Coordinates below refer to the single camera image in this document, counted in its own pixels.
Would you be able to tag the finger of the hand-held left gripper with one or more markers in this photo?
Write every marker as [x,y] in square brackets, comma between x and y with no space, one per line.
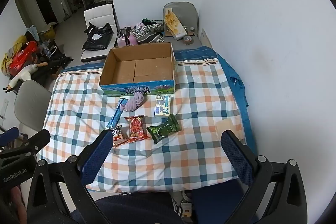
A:
[9,134]
[36,141]

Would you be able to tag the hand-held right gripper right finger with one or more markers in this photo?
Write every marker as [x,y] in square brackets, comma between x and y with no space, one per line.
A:
[236,158]

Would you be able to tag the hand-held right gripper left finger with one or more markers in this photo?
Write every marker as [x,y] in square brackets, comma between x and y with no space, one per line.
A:
[97,158]

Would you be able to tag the small red white snack packet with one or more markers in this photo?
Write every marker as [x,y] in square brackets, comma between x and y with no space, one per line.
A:
[118,134]

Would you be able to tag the long blue packet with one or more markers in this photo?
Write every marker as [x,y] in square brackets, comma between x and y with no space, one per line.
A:
[116,113]

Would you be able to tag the pink plush toy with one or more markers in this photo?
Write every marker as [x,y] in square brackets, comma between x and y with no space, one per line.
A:
[132,104]

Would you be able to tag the green snack packet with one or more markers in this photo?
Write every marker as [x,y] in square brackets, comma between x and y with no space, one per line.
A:
[164,129]

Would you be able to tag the white and blue carton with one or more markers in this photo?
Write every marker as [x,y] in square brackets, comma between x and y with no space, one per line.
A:
[162,106]

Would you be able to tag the printed cardboard box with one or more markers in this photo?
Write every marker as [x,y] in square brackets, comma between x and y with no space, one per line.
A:
[123,69]

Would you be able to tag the grey plastic chair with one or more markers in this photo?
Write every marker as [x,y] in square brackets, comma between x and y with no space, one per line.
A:
[31,103]

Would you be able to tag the plaid blanket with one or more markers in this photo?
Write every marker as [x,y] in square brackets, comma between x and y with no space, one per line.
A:
[183,155]

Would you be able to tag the person's dark pants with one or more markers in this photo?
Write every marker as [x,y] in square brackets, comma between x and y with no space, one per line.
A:
[131,211]

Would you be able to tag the white goose plush toy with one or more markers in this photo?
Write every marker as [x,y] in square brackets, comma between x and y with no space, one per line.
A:
[26,73]

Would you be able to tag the small brown cardboard box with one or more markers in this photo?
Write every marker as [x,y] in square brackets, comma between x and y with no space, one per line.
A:
[56,74]

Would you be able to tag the striped sneaker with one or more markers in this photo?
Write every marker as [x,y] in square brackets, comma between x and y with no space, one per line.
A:
[177,207]

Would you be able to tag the red plastic bag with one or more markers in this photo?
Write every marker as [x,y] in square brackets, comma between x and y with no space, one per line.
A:
[23,54]

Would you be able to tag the black equipment pile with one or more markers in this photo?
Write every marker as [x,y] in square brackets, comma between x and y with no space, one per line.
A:
[55,61]

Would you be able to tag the yellow cloth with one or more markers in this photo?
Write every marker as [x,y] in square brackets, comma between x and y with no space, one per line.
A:
[18,41]

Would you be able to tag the light blue cloth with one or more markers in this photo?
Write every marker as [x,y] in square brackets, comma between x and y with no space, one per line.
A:
[32,31]

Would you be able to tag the yellow bin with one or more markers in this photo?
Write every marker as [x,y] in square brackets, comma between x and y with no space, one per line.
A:
[48,32]

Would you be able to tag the black plastic bag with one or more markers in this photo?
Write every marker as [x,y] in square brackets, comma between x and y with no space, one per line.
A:
[97,40]

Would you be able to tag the pink suitcase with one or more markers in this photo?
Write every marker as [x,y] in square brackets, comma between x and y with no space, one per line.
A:
[126,40]

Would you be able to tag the white board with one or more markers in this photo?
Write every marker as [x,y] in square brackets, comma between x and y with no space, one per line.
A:
[206,39]

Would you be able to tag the patterned tote bag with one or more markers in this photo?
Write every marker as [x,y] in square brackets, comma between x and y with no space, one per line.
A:
[147,31]

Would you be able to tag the white padded chair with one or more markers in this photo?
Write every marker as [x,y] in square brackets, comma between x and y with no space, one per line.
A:
[99,12]

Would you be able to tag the dark green cloth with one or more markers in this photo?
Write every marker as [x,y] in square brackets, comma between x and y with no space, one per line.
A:
[151,21]

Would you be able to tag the yellow snack box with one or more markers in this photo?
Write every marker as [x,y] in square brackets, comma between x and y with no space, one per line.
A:
[174,24]

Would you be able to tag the grey chair with cushion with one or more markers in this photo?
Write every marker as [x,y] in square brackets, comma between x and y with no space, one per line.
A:
[183,11]

